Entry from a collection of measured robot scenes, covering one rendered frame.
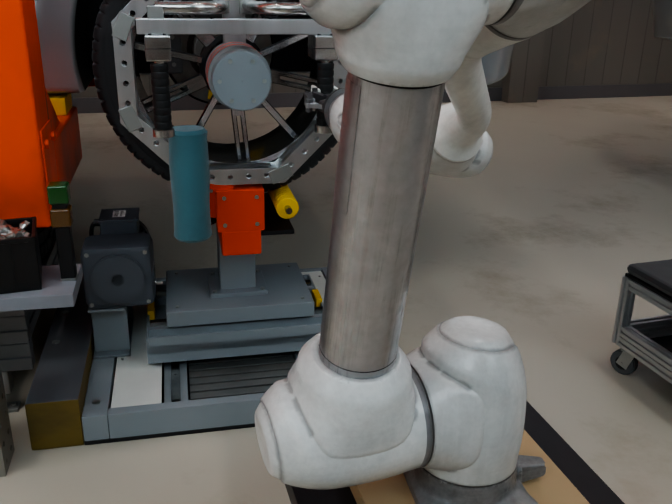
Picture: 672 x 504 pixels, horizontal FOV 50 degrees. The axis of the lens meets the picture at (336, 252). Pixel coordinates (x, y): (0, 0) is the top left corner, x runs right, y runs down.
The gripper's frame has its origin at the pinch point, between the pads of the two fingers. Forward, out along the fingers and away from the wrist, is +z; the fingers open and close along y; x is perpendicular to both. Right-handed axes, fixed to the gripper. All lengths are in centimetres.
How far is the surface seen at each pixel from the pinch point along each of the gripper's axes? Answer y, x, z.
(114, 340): -52, -71, 33
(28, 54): -61, 7, 13
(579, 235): 141, -83, 122
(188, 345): -32, -69, 23
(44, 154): -60, -14, 13
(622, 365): 90, -80, 8
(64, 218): -55, -24, -3
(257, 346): -13, -71, 23
